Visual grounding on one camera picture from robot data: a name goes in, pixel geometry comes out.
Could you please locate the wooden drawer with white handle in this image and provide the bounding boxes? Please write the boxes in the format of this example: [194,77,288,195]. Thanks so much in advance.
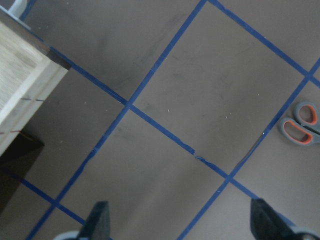
[0,0,71,153]

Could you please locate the grey orange handled scissors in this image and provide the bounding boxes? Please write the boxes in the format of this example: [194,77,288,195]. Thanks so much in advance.
[279,101,320,147]

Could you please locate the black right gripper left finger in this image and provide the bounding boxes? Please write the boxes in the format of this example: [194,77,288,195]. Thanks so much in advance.
[79,201,110,240]

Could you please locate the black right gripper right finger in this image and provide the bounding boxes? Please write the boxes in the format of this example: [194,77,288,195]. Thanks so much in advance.
[250,198,297,240]

